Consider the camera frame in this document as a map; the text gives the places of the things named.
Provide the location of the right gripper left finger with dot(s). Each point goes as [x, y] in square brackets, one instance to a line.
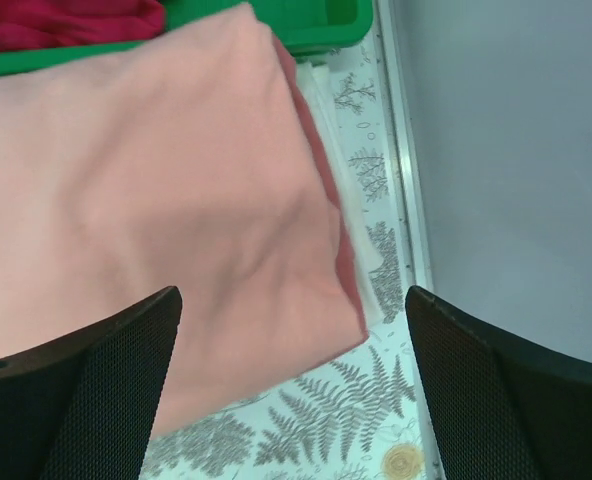
[82, 406]

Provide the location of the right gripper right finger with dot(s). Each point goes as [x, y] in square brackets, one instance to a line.
[501, 406]

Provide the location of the salmon pink t shirt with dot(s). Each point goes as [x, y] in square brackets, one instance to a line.
[180, 162]

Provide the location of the floral patterned table mat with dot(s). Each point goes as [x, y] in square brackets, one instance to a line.
[358, 416]

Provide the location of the folded dusty pink t shirt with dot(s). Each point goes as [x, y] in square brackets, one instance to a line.
[345, 257]

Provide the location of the crimson crumpled t shirt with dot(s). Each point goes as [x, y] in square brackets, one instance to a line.
[34, 25]

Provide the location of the green plastic tray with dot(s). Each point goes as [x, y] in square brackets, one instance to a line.
[305, 28]

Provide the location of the aluminium side rail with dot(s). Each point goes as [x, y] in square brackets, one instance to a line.
[394, 46]

